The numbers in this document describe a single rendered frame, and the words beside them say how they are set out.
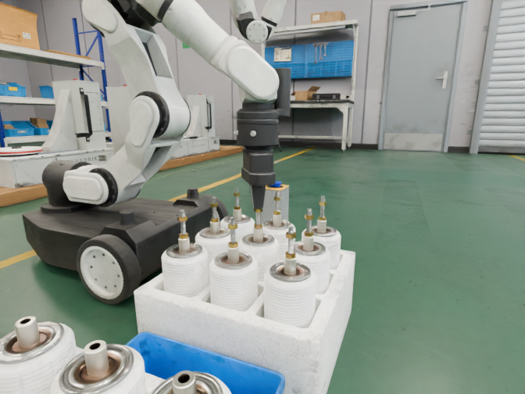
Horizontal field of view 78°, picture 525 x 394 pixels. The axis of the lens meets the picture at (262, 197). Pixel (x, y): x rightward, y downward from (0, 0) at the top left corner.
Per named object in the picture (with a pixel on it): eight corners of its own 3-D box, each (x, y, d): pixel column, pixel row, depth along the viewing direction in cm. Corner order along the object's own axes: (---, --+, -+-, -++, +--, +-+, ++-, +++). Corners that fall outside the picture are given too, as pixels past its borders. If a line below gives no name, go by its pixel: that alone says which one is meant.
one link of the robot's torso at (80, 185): (64, 203, 119) (58, 168, 116) (108, 192, 137) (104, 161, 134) (105, 209, 111) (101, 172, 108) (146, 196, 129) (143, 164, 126)
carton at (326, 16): (316, 29, 516) (316, 18, 512) (344, 26, 496) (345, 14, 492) (310, 24, 492) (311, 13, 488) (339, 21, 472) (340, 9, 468)
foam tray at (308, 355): (141, 364, 71) (132, 290, 66) (229, 283, 105) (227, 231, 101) (314, 433, 55) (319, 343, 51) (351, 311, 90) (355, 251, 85)
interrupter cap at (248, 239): (280, 238, 76) (280, 235, 76) (266, 250, 69) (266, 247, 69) (251, 234, 79) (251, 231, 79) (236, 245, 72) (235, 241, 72)
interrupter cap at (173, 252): (208, 254, 67) (208, 251, 67) (172, 263, 63) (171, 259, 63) (195, 242, 73) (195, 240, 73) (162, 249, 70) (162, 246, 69)
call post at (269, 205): (259, 280, 107) (259, 188, 100) (268, 270, 113) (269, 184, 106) (280, 284, 104) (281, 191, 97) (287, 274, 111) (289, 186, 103)
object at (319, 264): (280, 331, 71) (280, 255, 66) (289, 306, 80) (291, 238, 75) (323, 339, 68) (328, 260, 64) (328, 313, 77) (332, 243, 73)
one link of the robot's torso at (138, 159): (71, 188, 116) (133, 83, 95) (115, 178, 134) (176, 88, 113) (98, 220, 114) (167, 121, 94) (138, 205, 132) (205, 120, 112)
